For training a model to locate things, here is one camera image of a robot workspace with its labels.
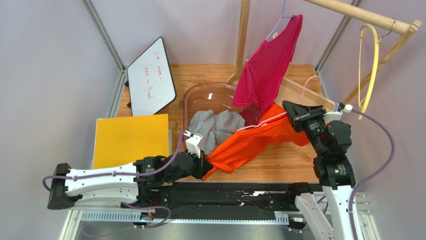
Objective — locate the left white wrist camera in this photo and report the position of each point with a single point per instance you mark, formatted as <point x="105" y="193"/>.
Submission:
<point x="192" y="143"/>

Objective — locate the left aluminium frame post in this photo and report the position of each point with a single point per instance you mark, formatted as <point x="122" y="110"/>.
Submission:
<point x="122" y="70"/>

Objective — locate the aluminium frame post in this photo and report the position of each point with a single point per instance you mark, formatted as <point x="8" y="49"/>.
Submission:
<point x="340" y="30"/>
<point x="122" y="70"/>

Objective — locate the grey t shirt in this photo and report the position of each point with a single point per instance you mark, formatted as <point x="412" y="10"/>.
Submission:
<point x="215" y="128"/>

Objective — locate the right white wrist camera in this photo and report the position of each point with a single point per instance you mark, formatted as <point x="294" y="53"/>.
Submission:
<point x="337" y="112"/>

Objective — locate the yellow flat box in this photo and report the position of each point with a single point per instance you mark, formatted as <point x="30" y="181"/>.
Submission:
<point x="124" y="140"/>

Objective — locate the white dry-erase board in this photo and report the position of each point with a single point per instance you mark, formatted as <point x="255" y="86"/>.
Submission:
<point x="150" y="81"/>

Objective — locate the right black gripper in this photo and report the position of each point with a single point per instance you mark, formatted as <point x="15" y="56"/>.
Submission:
<point x="307" y="116"/>

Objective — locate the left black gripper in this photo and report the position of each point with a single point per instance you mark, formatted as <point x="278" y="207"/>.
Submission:
<point x="203" y="166"/>

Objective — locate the magenta t shirt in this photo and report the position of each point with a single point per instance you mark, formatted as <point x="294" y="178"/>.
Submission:
<point x="261" y="77"/>

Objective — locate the right aluminium frame post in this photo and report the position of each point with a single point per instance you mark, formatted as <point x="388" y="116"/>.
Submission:
<point x="340" y="30"/>

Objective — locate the blue wire hanger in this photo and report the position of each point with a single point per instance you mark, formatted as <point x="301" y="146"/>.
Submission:
<point x="282" y="16"/>

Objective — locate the clear pink plastic basket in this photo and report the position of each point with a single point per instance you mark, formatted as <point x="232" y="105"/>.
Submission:
<point x="215" y="96"/>

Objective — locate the orange t shirt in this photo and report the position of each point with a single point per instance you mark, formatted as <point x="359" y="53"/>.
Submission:
<point x="244" y="145"/>

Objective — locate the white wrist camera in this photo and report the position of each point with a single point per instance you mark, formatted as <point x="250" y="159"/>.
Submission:
<point x="192" y="143"/>
<point x="337" y="112"/>

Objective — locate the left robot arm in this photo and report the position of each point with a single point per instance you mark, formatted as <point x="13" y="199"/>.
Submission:
<point x="128" y="184"/>

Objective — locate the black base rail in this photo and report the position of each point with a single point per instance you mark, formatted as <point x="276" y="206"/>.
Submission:
<point x="221" y="201"/>

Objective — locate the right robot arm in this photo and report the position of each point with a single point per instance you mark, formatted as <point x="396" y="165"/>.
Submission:
<point x="330" y="140"/>

